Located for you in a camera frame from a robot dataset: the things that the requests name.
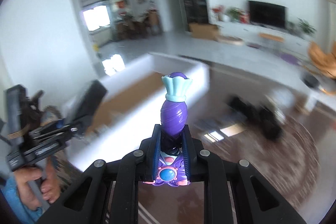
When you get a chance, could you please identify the orange lounge chair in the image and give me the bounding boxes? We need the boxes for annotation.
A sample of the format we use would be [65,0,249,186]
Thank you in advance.
[308,42,336,95]

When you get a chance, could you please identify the red flowers in vase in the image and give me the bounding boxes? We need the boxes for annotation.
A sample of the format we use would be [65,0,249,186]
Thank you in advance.
[213,5,225,21]

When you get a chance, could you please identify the cardboard box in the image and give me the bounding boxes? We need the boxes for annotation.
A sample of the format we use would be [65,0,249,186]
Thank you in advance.
[188,22,219,39]

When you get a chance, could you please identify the purple floor mat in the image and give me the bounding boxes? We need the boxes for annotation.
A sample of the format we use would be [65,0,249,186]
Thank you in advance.
[280,53,299,63]

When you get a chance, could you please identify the dining table with chairs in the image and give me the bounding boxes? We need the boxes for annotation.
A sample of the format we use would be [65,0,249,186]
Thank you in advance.
[115,9,161,40]

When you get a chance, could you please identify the person's left hand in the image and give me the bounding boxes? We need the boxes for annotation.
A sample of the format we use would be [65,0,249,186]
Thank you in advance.
[14,157,62,211]

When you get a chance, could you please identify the bright window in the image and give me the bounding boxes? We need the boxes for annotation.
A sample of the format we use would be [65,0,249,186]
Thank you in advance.
[81,5,111,31]

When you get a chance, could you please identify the white television cabinet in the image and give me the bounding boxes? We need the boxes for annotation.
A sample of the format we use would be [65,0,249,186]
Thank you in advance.
[213,19,315,63]

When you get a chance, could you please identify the orange bench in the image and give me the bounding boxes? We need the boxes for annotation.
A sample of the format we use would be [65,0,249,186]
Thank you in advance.
[259,32,285,52]

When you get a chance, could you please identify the black television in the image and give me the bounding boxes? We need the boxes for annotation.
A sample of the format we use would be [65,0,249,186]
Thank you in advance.
[248,0,286,29]

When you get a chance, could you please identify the person's left forearm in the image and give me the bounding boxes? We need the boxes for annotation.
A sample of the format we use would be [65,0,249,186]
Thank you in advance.
[0,175,44,218]

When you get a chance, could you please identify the purple toy wand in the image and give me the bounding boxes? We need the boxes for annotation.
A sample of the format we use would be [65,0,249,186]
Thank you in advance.
[143,72,193,186]

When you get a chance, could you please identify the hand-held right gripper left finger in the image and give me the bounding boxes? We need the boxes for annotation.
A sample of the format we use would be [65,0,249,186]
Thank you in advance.
[37,124,162,224]

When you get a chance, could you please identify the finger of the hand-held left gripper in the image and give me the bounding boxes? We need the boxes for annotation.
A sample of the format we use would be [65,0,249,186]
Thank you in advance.
[28,118,68,141]
[34,80,108,161]

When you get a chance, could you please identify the green potted plant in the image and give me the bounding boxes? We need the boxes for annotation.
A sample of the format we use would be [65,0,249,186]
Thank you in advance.
[227,7,246,22]

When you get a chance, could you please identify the black round bin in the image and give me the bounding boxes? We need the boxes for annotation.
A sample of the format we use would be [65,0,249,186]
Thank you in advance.
[302,73,320,88]

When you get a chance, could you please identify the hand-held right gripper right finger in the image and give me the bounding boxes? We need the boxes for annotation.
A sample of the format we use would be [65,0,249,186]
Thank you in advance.
[182,124,307,224]

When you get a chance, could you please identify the large leafy potted plant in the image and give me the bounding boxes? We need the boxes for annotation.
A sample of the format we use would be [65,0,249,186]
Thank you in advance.
[298,19,317,35]

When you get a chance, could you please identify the black cloth bundle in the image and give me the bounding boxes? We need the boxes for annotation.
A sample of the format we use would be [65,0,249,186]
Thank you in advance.
[255,106,283,141]

